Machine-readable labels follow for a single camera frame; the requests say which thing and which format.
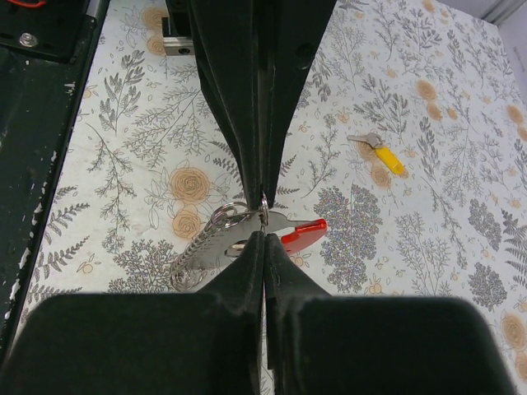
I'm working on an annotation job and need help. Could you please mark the floral table mat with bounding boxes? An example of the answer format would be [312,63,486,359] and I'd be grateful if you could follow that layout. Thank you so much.
[21,1,526,394]

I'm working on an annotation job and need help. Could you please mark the red grey key organizer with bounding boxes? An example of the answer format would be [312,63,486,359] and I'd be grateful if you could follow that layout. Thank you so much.
[170,197,327,291]

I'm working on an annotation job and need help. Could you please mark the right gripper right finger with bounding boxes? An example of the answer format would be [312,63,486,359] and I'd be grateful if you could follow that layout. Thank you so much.
[265,235,515,394]

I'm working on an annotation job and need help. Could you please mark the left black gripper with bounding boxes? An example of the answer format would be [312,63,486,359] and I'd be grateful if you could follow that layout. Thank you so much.
[161,0,335,208]

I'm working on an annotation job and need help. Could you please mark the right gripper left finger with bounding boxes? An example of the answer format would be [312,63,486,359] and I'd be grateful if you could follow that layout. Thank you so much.
[1,231,264,394]

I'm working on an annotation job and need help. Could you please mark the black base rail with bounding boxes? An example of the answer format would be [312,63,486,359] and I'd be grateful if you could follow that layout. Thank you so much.
[1,1,109,356]

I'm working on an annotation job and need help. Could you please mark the orange tag key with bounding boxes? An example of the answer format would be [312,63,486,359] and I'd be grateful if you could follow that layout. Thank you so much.
[347,132,404,175]

